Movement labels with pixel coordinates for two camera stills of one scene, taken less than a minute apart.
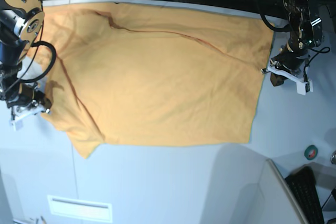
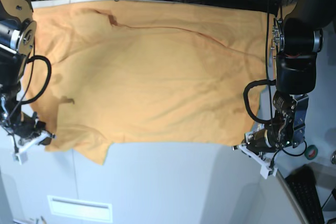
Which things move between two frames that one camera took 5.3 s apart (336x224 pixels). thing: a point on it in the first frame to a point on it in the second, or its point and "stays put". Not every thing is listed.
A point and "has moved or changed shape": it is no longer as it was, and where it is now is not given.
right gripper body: [291, 57] to [259, 142]
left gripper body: [28, 95] to [27, 126]
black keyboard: [302, 181] stays put
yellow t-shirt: [128, 74] has moved or changed shape
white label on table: [81, 209] stays put
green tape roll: [311, 152] stays put
